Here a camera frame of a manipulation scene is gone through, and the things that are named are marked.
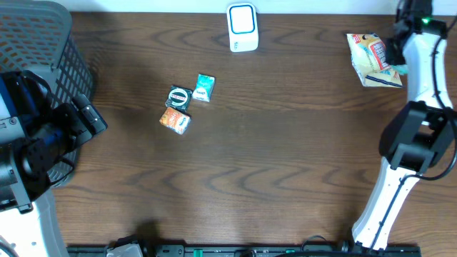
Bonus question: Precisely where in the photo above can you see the dark green round-label packet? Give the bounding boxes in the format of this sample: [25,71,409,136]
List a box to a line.
[165,86,193,112]

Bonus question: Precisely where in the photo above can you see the white blue snack bag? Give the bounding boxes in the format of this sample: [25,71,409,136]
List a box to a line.
[346,34,402,88]

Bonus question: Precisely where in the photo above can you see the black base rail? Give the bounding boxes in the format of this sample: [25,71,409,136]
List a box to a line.
[67,242,422,257]

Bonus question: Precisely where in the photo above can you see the teal snack packet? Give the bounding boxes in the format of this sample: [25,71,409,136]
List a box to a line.
[392,64,408,76]

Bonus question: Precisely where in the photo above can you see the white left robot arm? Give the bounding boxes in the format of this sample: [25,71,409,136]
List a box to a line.
[1,70,108,256]

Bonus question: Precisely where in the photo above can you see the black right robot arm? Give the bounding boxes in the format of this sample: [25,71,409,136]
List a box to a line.
[332,0,456,256]

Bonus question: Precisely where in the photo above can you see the orange juice carton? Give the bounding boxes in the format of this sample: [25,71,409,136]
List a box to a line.
[159,107,191,135]

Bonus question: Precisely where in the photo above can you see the teal white drink carton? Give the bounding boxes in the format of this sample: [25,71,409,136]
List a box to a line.
[192,74,216,102]

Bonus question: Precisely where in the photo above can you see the white barcode scanner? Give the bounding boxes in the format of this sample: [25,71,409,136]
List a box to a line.
[226,3,259,53]

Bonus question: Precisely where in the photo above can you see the grey plastic mesh basket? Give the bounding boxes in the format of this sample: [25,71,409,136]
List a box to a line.
[1,1,95,188]

